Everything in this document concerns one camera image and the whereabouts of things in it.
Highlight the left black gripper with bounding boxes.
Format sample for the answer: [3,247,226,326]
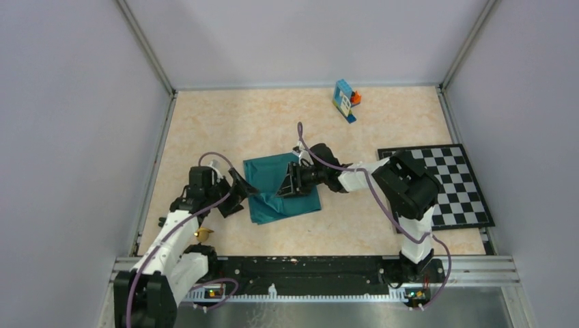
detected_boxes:
[206,167,259,217]

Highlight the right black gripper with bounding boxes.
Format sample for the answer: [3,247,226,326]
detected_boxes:
[276,162,327,200]

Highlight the teal cloth napkin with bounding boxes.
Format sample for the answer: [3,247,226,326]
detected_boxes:
[243,153,322,225]

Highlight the colourful toy block house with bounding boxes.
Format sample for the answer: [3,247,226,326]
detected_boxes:
[333,79,362,124]

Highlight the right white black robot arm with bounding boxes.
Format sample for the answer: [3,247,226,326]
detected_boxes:
[276,143,442,283]

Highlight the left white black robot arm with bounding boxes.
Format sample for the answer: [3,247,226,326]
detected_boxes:
[113,166,259,327]

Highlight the gold spoon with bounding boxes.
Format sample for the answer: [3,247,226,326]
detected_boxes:
[194,227,214,243]

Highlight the black white checkerboard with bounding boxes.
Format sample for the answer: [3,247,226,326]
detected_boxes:
[402,143,495,231]

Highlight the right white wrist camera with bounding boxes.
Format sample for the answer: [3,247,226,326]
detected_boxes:
[292,141,313,165]

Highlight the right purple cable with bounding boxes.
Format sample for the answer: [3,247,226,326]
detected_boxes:
[296,121,453,311]

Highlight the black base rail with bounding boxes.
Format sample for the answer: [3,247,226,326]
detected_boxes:
[184,256,447,308]

